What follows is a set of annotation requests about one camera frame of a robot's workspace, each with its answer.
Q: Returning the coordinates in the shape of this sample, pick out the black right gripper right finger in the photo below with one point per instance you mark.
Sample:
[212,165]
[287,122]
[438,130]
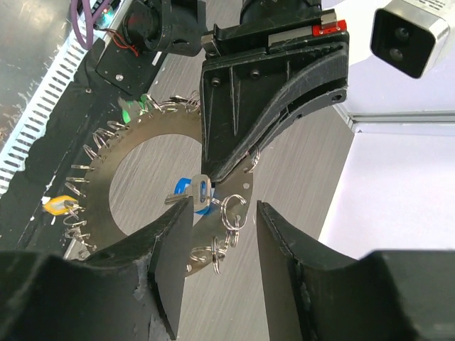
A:
[312,292]

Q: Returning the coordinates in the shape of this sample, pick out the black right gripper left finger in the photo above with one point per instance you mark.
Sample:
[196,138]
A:
[131,290]

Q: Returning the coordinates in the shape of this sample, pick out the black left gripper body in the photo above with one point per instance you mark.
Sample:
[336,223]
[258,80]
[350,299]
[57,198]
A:
[279,32]

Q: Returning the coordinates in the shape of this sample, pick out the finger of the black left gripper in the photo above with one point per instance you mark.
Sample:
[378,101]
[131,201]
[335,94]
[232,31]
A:
[289,116]
[242,97]

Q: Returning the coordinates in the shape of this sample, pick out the blue key tag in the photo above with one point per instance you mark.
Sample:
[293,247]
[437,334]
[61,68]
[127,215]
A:
[181,186]

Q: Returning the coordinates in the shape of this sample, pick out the round steel keyring disc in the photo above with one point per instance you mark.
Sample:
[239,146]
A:
[146,158]

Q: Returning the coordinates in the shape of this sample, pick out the green key tag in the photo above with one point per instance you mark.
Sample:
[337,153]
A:
[131,109]

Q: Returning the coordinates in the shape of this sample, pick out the yellow key tag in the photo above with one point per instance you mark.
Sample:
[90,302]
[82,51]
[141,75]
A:
[61,205]

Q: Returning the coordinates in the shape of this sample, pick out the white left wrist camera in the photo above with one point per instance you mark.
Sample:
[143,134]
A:
[413,36]

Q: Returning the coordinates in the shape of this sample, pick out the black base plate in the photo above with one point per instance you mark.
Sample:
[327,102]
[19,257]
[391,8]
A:
[88,103]

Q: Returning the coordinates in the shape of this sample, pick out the white slotted cable duct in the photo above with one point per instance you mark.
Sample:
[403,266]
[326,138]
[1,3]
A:
[39,57]

